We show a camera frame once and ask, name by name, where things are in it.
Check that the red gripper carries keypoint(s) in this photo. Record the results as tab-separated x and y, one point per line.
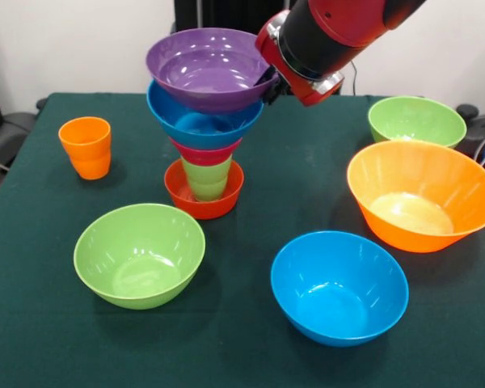
291	81

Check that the purple plastic bowl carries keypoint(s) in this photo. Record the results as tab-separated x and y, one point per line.
202	60

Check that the pink plastic bowl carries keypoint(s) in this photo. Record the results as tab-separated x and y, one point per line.
210	155

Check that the blue plastic bowl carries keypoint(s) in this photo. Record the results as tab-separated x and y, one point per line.
339	291
165	121

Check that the green plastic cup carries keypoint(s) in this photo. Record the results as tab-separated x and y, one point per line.
208	182

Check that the red plastic bowl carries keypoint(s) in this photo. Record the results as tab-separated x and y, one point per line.
210	210

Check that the large orange plastic bowl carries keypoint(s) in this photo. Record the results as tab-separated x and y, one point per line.
420	194

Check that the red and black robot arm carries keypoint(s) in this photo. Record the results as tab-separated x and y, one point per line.
327	36

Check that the green plastic bowl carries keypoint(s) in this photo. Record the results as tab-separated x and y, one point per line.
139	258
416	119

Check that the orange plastic cup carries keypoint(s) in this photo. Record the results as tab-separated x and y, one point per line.
85	153

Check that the black office chair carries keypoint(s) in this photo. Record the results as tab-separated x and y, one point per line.
12	129
475	133

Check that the dark green tablecloth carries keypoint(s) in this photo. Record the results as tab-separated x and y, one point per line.
234	355

